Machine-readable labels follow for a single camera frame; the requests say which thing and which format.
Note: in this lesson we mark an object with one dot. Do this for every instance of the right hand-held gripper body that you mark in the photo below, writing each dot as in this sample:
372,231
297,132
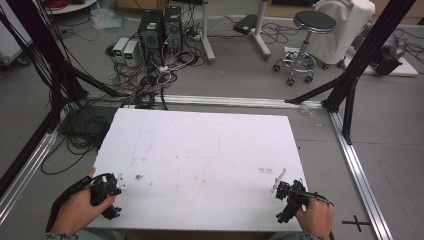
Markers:
293,200

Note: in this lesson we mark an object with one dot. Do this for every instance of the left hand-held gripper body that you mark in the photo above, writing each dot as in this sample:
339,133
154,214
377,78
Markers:
101,193

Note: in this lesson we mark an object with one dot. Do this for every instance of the person's right hand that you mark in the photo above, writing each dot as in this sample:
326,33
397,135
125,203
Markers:
316,216

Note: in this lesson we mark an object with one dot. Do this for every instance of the person's left hand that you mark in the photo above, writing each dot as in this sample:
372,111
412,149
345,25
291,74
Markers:
78,213

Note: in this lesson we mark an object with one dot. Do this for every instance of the white table board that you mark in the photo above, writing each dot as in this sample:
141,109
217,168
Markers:
353,166

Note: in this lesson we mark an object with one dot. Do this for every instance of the white power supply box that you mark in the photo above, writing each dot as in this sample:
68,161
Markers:
131,53
120,48

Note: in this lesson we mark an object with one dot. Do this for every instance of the white table leg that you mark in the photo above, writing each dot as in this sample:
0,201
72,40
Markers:
206,33
261,30

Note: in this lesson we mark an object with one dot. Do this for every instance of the black computer tower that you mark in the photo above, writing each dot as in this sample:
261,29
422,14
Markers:
150,30
173,28

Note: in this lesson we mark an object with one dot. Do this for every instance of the flat black box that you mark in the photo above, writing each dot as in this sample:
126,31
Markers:
245,24

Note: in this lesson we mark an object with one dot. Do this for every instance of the black round swivel stool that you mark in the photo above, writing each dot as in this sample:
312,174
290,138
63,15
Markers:
313,21

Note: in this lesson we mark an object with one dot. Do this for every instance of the white cloth cover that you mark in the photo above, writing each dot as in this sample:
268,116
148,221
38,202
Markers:
346,30

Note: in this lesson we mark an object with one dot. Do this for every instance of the grey machine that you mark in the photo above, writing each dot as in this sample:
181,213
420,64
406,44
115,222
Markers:
388,55

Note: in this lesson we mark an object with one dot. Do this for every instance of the clear plastic bag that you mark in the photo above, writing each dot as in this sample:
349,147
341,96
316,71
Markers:
106,16

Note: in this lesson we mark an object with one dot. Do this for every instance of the round white table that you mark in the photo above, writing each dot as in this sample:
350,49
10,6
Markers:
68,5

